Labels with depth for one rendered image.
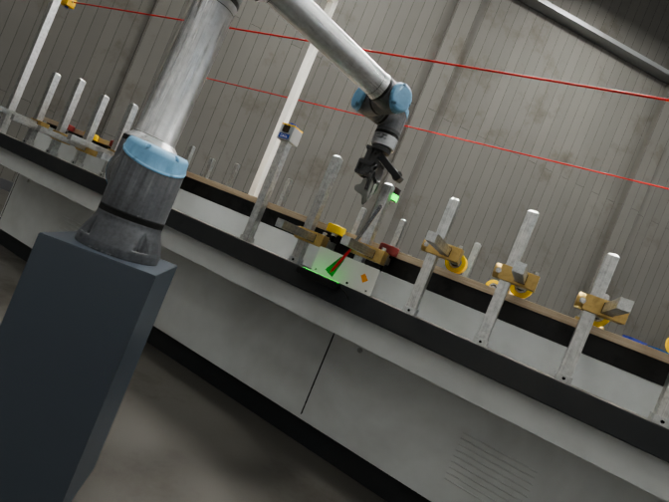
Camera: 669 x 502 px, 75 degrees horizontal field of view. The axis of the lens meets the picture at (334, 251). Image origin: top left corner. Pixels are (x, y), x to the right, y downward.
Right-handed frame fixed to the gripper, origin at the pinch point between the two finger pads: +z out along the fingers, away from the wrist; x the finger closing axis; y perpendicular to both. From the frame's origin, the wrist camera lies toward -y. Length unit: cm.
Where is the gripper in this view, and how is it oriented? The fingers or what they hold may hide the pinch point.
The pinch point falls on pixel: (364, 201)
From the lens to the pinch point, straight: 159.2
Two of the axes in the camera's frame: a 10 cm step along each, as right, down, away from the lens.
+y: -8.3, -3.4, 4.3
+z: -3.8, 9.2, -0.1
